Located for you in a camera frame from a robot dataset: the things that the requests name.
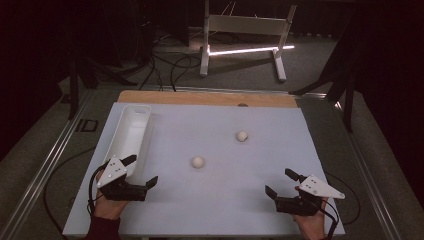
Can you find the black metal stand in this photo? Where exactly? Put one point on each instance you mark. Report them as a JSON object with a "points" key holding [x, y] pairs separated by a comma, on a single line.
{"points": [[83, 71], [340, 80]]}

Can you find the pale blue table mat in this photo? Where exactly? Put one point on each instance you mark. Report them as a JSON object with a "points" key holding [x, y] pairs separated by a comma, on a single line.
{"points": [[220, 186]]}

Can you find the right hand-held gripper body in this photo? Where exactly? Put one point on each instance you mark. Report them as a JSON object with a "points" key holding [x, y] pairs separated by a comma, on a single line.
{"points": [[300, 203]]}

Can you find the white ball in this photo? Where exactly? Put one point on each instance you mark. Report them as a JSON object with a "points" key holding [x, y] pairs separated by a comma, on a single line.
{"points": [[242, 135], [197, 162]]}

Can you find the wooden board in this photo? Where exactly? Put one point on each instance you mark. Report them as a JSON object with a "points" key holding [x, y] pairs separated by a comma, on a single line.
{"points": [[233, 90]]}

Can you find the white stand frame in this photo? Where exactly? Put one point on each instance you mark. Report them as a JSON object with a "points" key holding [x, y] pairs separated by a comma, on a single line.
{"points": [[246, 25]]}

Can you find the metal floor rail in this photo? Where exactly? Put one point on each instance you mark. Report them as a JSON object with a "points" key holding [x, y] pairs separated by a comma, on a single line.
{"points": [[366, 173], [43, 166]]}

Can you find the person's left hand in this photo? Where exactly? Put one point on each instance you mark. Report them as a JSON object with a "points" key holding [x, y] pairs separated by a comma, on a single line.
{"points": [[108, 208]]}

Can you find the person's right hand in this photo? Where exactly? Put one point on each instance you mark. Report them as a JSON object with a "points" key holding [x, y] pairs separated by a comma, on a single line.
{"points": [[311, 226]]}

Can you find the white plastic bin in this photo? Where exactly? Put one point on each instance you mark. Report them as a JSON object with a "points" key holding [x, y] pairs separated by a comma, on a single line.
{"points": [[128, 138]]}

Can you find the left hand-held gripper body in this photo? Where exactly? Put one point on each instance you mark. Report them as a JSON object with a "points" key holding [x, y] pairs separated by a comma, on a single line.
{"points": [[120, 191]]}

